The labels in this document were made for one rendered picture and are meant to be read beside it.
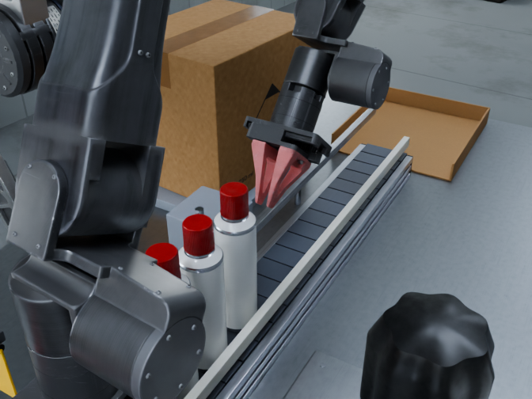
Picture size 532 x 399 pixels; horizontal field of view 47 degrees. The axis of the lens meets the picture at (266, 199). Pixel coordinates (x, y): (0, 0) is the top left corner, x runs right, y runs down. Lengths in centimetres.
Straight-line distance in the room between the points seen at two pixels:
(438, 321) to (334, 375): 37
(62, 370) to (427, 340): 23
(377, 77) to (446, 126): 74
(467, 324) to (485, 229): 73
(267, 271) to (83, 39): 59
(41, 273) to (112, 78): 13
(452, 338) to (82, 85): 27
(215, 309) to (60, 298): 34
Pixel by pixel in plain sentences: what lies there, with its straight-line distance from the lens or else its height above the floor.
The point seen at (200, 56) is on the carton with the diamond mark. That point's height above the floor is 112.
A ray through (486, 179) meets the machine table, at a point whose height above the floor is 83.
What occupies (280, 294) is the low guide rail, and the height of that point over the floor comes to 91.
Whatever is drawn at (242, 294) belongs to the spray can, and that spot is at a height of 95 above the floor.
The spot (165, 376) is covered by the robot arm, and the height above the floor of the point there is 118.
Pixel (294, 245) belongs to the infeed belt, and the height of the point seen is 88.
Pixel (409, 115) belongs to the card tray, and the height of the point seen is 83.
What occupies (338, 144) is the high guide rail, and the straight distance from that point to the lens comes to 107.
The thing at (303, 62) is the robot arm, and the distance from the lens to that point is 78.
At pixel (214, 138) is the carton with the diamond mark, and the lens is 101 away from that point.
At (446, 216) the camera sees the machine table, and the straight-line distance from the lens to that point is 115.
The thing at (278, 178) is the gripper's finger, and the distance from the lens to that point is 75.
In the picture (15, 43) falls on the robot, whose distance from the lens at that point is 100.
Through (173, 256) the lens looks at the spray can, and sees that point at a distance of 61.
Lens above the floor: 146
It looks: 33 degrees down
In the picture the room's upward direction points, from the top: straight up
